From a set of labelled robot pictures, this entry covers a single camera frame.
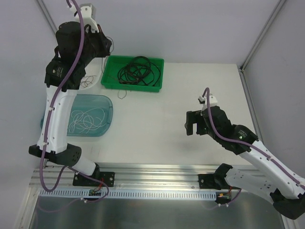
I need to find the black round usb cable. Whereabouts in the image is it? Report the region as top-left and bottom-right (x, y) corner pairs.
(147, 62), (163, 86)

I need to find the thin white wire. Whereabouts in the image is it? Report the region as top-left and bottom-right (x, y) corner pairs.
(69, 107), (107, 134)

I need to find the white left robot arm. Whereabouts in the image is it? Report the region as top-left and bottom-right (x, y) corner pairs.
(29, 21), (112, 186)

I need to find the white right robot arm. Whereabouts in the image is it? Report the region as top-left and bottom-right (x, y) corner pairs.
(184, 106), (305, 219)

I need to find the white plastic basin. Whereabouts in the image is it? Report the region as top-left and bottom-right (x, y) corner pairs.
(80, 58), (105, 90)

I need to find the green plastic tray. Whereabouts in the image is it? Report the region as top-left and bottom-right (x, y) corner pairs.
(101, 55), (164, 93)

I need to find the teal translucent plastic bin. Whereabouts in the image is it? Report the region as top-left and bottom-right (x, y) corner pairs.
(40, 90), (113, 141)

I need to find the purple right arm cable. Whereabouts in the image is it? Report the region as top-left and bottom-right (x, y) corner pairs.
(204, 87), (305, 191)

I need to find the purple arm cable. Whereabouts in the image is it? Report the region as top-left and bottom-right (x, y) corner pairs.
(39, 0), (110, 203)
(204, 87), (305, 191)

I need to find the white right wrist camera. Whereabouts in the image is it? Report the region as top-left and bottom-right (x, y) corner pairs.
(198, 93), (218, 111)

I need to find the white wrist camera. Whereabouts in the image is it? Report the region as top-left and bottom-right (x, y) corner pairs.
(68, 0), (99, 33)
(198, 93), (218, 111)

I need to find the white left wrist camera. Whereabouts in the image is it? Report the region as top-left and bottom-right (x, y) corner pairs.
(68, 0), (99, 33)

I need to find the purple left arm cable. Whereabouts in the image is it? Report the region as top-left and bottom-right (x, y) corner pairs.
(39, 0), (110, 203)

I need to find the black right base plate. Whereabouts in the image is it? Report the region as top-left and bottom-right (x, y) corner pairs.
(198, 174), (230, 190)

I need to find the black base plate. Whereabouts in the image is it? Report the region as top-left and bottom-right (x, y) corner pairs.
(198, 174), (230, 190)
(72, 171), (115, 187)

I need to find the aluminium mounting rail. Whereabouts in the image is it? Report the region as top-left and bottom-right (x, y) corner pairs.
(30, 162), (286, 191)

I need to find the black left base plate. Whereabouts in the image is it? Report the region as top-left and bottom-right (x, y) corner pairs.
(72, 171), (115, 187)

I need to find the white slotted cable duct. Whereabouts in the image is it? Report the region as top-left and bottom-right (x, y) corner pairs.
(40, 188), (216, 201)

